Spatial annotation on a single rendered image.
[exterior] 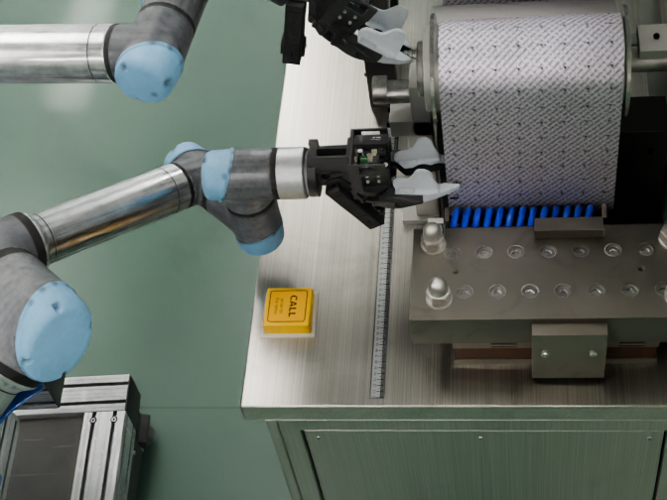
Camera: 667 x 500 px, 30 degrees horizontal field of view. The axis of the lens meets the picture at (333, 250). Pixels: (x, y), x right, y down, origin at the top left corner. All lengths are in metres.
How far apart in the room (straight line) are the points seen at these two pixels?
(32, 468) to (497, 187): 1.30
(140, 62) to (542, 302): 0.63
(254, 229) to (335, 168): 0.17
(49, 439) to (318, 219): 0.96
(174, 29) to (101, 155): 1.92
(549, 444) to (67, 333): 0.72
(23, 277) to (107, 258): 1.59
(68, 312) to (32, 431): 1.15
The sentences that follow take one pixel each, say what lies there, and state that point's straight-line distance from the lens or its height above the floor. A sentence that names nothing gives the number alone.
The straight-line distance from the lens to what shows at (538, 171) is 1.75.
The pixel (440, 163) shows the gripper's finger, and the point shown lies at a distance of 1.77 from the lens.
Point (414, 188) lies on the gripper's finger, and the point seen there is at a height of 1.10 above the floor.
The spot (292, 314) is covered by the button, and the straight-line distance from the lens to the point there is 1.85.
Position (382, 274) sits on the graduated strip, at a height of 0.90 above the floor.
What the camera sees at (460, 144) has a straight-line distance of 1.70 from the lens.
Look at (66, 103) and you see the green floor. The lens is 3.64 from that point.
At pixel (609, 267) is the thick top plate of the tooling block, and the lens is 1.74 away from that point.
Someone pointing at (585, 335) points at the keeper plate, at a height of 1.02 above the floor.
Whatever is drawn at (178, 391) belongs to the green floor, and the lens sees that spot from 2.93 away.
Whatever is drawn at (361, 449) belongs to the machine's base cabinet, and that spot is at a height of 0.76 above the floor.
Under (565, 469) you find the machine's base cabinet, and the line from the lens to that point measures 1.94.
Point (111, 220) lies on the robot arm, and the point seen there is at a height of 1.10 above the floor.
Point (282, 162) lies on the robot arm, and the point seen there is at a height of 1.15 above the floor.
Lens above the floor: 2.43
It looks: 52 degrees down
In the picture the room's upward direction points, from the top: 12 degrees counter-clockwise
